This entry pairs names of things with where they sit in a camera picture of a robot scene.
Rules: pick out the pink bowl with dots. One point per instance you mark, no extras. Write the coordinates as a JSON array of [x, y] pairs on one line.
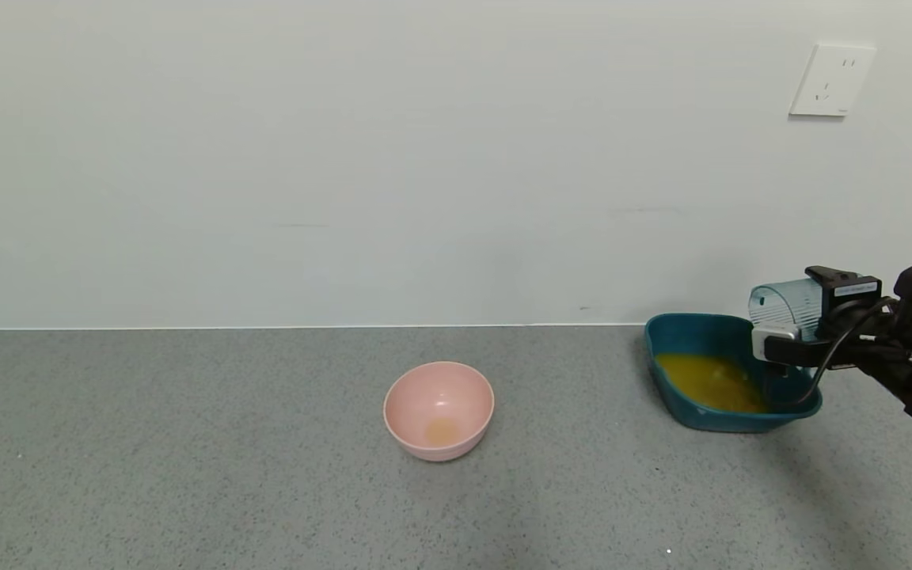
[[456, 396]]

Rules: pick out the translucent teal plastic cup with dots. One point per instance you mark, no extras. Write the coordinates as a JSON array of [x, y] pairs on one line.
[[784, 301]]

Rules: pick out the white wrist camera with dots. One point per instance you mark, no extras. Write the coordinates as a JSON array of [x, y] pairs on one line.
[[773, 336]]

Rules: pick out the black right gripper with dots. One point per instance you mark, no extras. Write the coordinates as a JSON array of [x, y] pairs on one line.
[[852, 288]]

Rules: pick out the white wall socket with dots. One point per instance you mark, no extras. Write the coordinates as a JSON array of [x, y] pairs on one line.
[[830, 81]]

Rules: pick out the orange juice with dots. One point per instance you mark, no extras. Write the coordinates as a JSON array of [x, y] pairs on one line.
[[709, 384]]

